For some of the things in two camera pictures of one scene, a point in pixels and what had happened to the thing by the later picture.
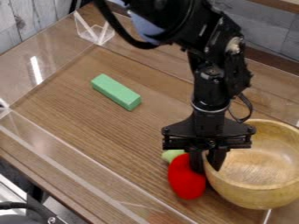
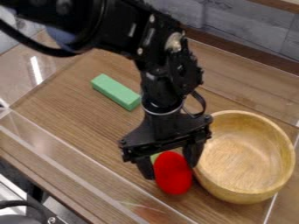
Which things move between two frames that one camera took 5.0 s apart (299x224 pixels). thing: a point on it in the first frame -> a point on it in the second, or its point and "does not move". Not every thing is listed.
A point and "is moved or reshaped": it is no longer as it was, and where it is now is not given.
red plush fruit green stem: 189,183 is moved or reshaped
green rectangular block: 114,91 does not move
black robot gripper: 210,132 -> 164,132
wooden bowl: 258,177 is moved or reshaped
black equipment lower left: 38,213 does not move
